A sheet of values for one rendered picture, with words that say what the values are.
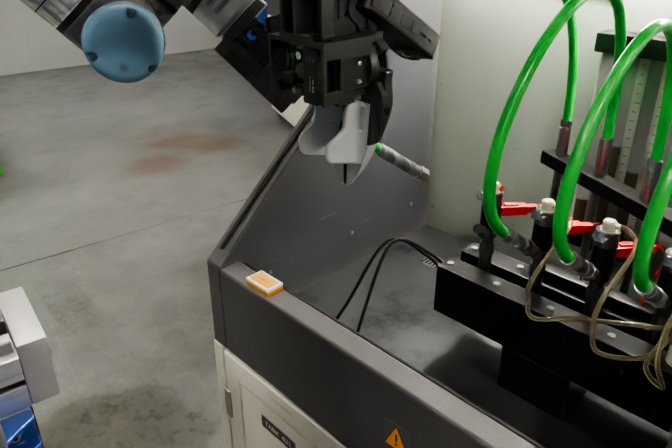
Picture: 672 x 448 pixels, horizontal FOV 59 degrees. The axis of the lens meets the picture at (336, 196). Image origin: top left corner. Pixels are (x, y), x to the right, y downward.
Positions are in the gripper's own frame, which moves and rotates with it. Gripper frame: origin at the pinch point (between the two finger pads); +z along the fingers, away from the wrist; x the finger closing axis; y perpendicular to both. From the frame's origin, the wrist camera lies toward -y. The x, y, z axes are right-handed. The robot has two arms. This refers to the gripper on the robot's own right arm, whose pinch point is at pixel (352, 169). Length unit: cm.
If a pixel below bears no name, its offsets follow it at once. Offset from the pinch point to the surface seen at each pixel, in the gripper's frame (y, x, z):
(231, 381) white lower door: -2, -30, 49
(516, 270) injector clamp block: -30.4, 4.2, 23.5
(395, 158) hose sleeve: -20.0, -10.8, 7.3
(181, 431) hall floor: -21, -92, 122
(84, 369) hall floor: -12, -141, 122
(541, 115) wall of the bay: -56, -8, 8
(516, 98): -15.5, 8.6, -6.0
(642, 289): -15.7, 24.5, 10.1
